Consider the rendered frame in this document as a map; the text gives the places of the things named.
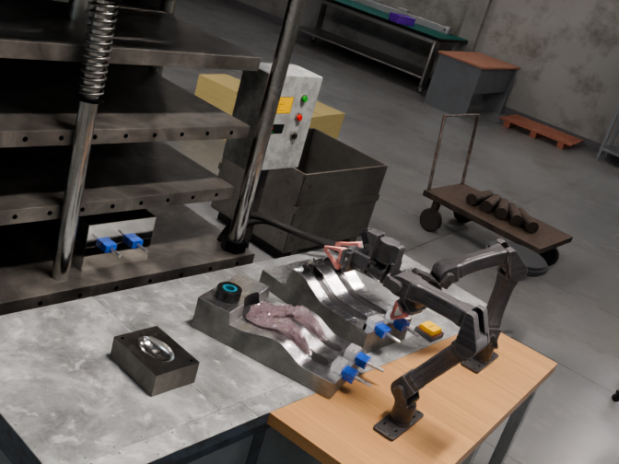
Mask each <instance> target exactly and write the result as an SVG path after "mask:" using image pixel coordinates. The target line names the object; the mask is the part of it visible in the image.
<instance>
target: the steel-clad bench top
mask: <svg viewBox="0 0 619 464"><path fill-rule="evenodd" d="M326 257H328V256H327V254H326V253H325V252H324V250H323V249H318V250H314V251H309V252H304V253H299V254H295V255H291V256H286V257H282V258H277V259H272V260H268V261H260V262H255V263H251V264H246V265H242V266H238V267H233V268H228V269H224V270H219V271H215V272H210V273H202V274H197V275H193V276H189V277H184V278H180V279H175V280H170V281H166V282H162V283H157V284H149V285H144V286H140V287H136V288H131V289H126V290H122V291H117V292H113V293H108V294H104V295H99V296H91V297H87V298H82V299H78V300H73V301H68V302H63V303H60V304H55V305H50V306H46V307H38V308H34V309H29V310H24V311H19V312H15V313H11V314H6V315H2V316H0V414H1V415H2V417H3V418H4V419H5V420H6V422H7V423H8V424H9V425H10V426H11V428H12V429H13V430H14V431H15V432H16V434H17V435H18V436H19V437H20V439H21V440H22V441H23V442H24V443H25V445H26V446H27V447H28V448H29V450H30V451H31V452H32V453H33V454H34V456H35V457H36V458H37V459H38V460H39V462H40V463H41V464H148V463H151V462H153V461H155V460H158V459H160V458H164V457H166V456H168V455H170V454H173V453H175V452H177V451H180V450H182V449H184V448H186V447H190V446H192V445H195V444H197V443H199V442H202V441H204V440H205V439H208V438H210V437H213V436H215V435H219V434H221V433H224V432H226V431H227V430H230V429H232V428H235V427H237V426H239V425H242V424H244V423H247V422H249V421H252V420H254V419H257V418H259V417H261V416H264V415H265V414H268V413H270V412H273V411H275V410H278V409H280V408H282V407H285V406H287V405H289V404H291V403H293V402H296V401H298V400H302V399H304V398H307V397H308V396H311V395H313V394H315V393H317V392H316V391H314V390H312V389H309V388H307V387H305V386H303V385H301V384H299V383H297V382H296V381H295V380H293V379H291V378H289V377H286V376H284V375H282V374H280V373H278V372H276V371H275V370H273V369H272V368H270V367H268V366H266V365H263V364H261V363H259V362H257V361H256V360H254V359H252V358H250V357H249V356H247V355H245V354H242V353H240V352H238V351H237V350H235V349H233V348H231V347H229V346H227V345H225V344H224V343H222V342H219V341H217V340H216V339H214V338H212V337H210V336H208V335H206V334H204V333H202V332H200V331H198V330H197V329H195V328H193V327H192V323H193V315H194V311H195V308H196V304H197V300H198V297H199V296H201V295H203V294H204V293H206V292H208V291H210V290H211V289H213V288H215V287H217V285H218V284H219V283H221V282H225V281H227V280H228V279H230V278H232V277H234V276H235V275H237V274H239V273H243V274H245V275H247V276H249V277H250V278H252V279H254V280H256V281H258V282H259V281H260V278H261V274H262V270H263V269H267V268H272V267H275V266H280V265H284V264H289V263H292V262H297V261H304V260H312V261H313V258H314V259H315V260H317V259H320V258H322V259H325V258H326ZM328 258H329V257H328ZM354 271H355V272H356V274H357V276H358V278H359V279H360V281H361V282H362V284H363V285H364V286H365V287H366V288H367V290H368V291H369V292H370V293H371V294H373V295H375V296H377V297H379V298H380V299H382V300H384V301H386V302H387V303H389V304H391V305H392V306H394V303H395V301H396V300H397V299H399V297H398V296H396V295H394V294H393V293H392V292H391V291H390V290H389V289H387V288H386V287H384V286H383V284H381V283H379V282H377V281H375V280H374V279H372V278H370V277H368V276H366V275H364V274H363V273H360V272H358V271H356V270H354ZM409 316H410V317H412V320H411V323H410V326H409V328H411V329H412V330H413V331H414V330H415V327H416V326H418V325H420V324H421V323H424V322H426V321H429V320H430V321H432V322H433V323H435V324H436V325H438V326H439V327H440V328H441V329H442V330H441V331H442V332H444V335H443V338H441V339H438V340H436V341H433V342H430V341H428V340H427V339H425V338H424V337H422V336H421V335H419V337H416V336H414V335H413V334H412V333H411V332H410V331H407V332H406V335H405V338H404V339H403V340H401V343H397V342H395V343H393V344H390V345H387V346H385V347H382V348H380V349H378V350H376V351H373V352H370V353H368V354H366V355H368V356H370V357H371V360H370V363H372V364H374V365H377V366H382V365H386V364H388V363H390V362H392V361H395V360H397V359H399V358H402V357H404V356H407V355H408V354H412V353H414V352H417V351H419V350H421V349H424V348H426V347H428V346H430V345H432V344H435V343H437V342H441V341H443V340H446V339H448V338H450V337H452V336H454V335H457V334H458V332H459V330H460V327H459V326H457V325H455V324H454V322H452V321H451V320H449V319H447V318H445V317H443V316H441V315H439V314H438V313H437V312H435V311H433V310H431V309H429V308H426V309H423V311H422V312H421V313H419V314H415V315H413V316H411V315H409ZM154 326H159V327H160V328H161V329H162V330H163V331H165V332H166V333H167V334H168V335H169V337H171V338H172V339H173V340H174V341H175V342H177V343H178V344H179V345H180V346H181V347H182V348H184V349H185V350H186V351H187V352H188V353H189V354H191V355H192V356H193V357H194V358H195V359H196V360H198V361H199V362H200V364H199V367H198V370H197V374H196V378H195V381H194V383H192V384H189V385H186V386H183V387H180V388H177V389H173V390H170V391H168V392H165V393H162V394H159V395H157V396H154V397H151V396H150V395H148V394H147V393H146V392H145V391H144V390H143V389H142V388H141V387H140V386H139V385H138V384H137V383H136V382H135V381H134V380H133V379H132V378H131V377H130V376H129V375H127V374H126V373H125V372H124V371H123V370H122V369H121V368H120V367H119V366H118V365H117V364H116V363H115V362H114V361H113V360H112V359H111V358H110V355H111V347H112V342H113V337H114V336H118V335H122V334H125V333H129V332H133V331H140V330H142V329H146V328H150V327H154Z"/></svg>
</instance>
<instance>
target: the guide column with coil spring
mask: <svg viewBox="0 0 619 464"><path fill-rule="evenodd" d="M95 3H98V4H103V5H110V6H113V5H115V3H113V2H109V1H104V0H95ZM94 10H95V11H99V12H105V13H114V8H104V7H99V6H94ZM93 18H96V19H101V20H112V19H113V16H102V15H97V14H93ZM91 26H94V27H99V28H111V24H105V23H99V22H94V21H92V23H91ZM90 33H92V34H96V35H104V36H107V35H111V32H110V31H102V30H95V29H90ZM89 40H90V41H95V42H102V43H106V42H109V40H110V39H101V38H95V37H91V36H89ZM88 48H89V49H94V50H102V51H104V50H108V46H98V45H93V44H88ZM87 55H88V56H92V57H106V56H107V53H96V52H87ZM105 62H106V61H95V60H90V59H87V58H86V63H88V64H105ZM84 70H87V71H90V72H104V68H95V67H89V66H85V69H84ZM83 77H85V78H90V79H102V78H103V75H90V74H86V73H84V74H83ZM82 84H83V85H86V86H92V87H99V86H101V84H102V82H89V81H85V80H82ZM81 91H83V92H86V93H100V89H88V88H84V87H81ZM98 105H99V104H90V103H86V102H83V101H80V100H79V103H78V110H77V115H76V127H75V132H74V138H73V143H72V150H71V156H70V161H69V167H68V173H67V179H66V184H65V190H64V201H63V207H62V212H61V219H60V225H59V230H58V237H57V242H56V248H55V253H54V260H53V270H52V278H53V280H55V281H59V282H64V281H67V280H68V279H69V273H70V268H71V262H72V257H73V251H74V246H75V241H76V231H77V225H78V219H79V214H80V208H81V203H82V197H83V192H84V187H85V181H86V175H87V170H88V160H89V154H90V148H91V144H92V138H93V133H94V127H95V121H96V116H97V110H98Z"/></svg>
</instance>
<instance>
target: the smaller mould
mask: <svg viewBox="0 0 619 464"><path fill-rule="evenodd" d="M110 358H111V359H112V360H113V361H114V362H115V363H116V364H117V365H118V366H119V367H120V368H121V369H122V370H123V371H124V372H125V373H126V374H127V375H129V376H130V377H131V378H132V379H133V380H134V381H135V382H136V383H137V384H138V385H139V386H140V387H141V388H142V389H143V390H144V391H145V392H146V393H147V394H148V395H150V396H151V397H154V396H157V395H159V394H162V393H165V392H168V391H170V390H173V389H177V388H180V387H183V386H186V385H189V384H192V383H194V381H195V378H196V374H197V370H198V367H199V364H200V362H199V361H198V360H196V359H195V358H194V357H193V356H192V355H191V354H189V353H188V352H187V351H186V350H185V349H184V348H182V347H181V346H180V345H179V344H178V343H177V342H175V341H174V340H173V339H172V338H171V337H169V335H168V334H167V333H166V332H165V331H163V330H162V329H161V328H160V327H159V326H154V327H150V328H146V329H142V330H140V331H133V332H129V333H125V334H122V335H118V336H114V337H113V342H112V347H111V355H110Z"/></svg>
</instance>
